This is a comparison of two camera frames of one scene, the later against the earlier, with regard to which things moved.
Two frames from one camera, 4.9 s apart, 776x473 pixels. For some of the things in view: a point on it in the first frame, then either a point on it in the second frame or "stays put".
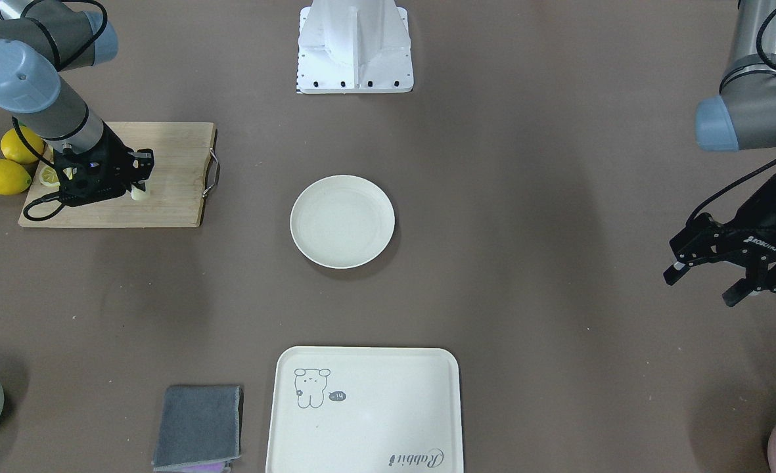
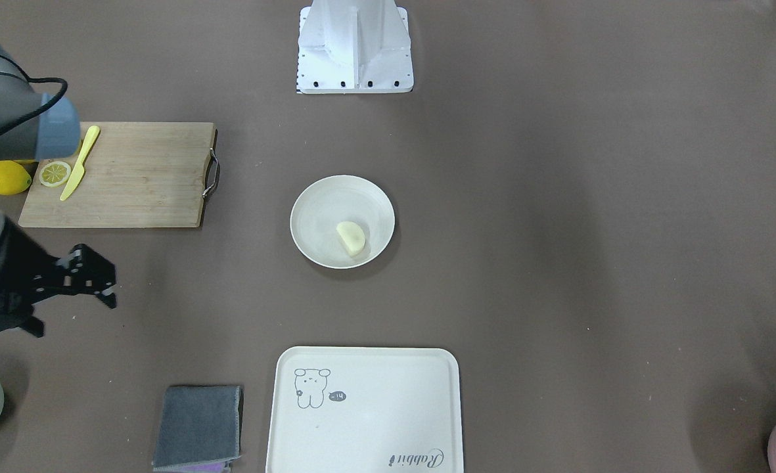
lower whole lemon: (2, 177) stays put
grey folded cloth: (198, 425) stays put
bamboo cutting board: (182, 154) stays put
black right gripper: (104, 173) → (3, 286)
